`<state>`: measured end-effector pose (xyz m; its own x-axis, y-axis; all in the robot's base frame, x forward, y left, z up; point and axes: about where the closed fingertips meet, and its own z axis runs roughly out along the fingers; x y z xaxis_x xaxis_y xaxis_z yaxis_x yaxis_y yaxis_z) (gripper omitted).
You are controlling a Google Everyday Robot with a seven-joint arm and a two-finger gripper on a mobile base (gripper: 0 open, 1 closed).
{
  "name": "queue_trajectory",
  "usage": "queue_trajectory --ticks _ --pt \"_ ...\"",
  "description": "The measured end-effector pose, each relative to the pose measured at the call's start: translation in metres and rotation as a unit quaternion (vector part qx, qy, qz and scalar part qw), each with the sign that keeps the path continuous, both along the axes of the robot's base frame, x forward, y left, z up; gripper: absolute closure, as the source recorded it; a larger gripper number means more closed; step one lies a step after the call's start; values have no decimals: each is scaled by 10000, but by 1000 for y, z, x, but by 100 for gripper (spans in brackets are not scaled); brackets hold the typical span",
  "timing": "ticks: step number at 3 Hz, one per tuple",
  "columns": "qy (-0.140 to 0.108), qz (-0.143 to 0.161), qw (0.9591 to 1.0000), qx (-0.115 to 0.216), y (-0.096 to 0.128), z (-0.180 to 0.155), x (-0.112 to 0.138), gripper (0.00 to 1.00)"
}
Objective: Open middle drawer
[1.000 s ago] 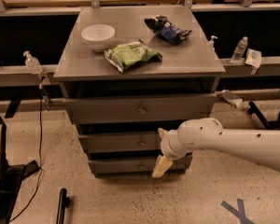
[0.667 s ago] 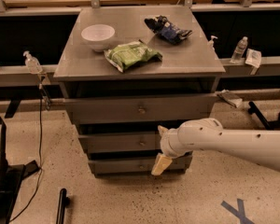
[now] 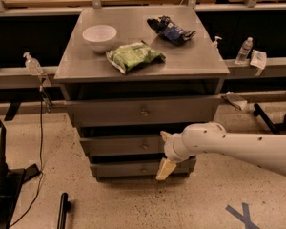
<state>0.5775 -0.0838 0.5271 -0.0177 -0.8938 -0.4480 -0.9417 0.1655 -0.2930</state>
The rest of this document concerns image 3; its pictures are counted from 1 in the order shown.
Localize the folded cloth on rail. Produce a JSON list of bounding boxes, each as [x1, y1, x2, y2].
[[221, 92, 247, 110]]

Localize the grey drawer cabinet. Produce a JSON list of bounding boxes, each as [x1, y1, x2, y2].
[[55, 6, 229, 180]]

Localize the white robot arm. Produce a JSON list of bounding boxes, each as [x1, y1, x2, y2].
[[156, 122, 286, 180]]

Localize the green chip bag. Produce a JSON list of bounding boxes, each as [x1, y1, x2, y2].
[[106, 41, 166, 74]]

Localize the grey bottom drawer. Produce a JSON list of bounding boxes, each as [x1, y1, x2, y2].
[[91, 157, 196, 179]]

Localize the left sanitizer pump bottle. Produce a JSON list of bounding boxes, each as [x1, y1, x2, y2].
[[23, 52, 43, 76]]

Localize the clear water bottle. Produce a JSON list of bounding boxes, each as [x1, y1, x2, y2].
[[235, 37, 253, 64]]

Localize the black bar on floor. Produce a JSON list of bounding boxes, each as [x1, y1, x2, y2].
[[57, 193, 72, 229]]

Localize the black cable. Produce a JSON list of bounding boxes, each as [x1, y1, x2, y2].
[[9, 85, 46, 229]]

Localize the right sanitizer pump bottle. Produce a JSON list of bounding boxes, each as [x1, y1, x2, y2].
[[212, 36, 222, 52]]

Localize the blue chip bag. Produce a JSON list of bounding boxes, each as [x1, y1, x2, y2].
[[147, 15, 196, 46]]

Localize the grey drawer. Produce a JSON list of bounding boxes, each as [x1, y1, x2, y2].
[[66, 96, 223, 127], [80, 135, 164, 156], [91, 157, 196, 179]]

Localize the black stand base left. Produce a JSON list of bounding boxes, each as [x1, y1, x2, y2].
[[0, 120, 40, 229]]

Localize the white paper packet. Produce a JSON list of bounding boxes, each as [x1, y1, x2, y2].
[[250, 50, 267, 69]]

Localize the black stand leg right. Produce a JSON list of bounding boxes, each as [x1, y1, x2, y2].
[[253, 103, 286, 135]]

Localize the white bowl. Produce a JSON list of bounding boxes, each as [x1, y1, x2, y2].
[[82, 25, 117, 53]]

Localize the sanitizer pump bottle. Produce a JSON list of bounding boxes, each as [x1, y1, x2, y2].
[[23, 52, 43, 76], [212, 36, 222, 52]]

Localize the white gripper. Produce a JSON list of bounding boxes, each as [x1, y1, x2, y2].
[[156, 131, 192, 181]]

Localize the grey top drawer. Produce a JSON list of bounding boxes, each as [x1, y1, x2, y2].
[[66, 96, 223, 127]]

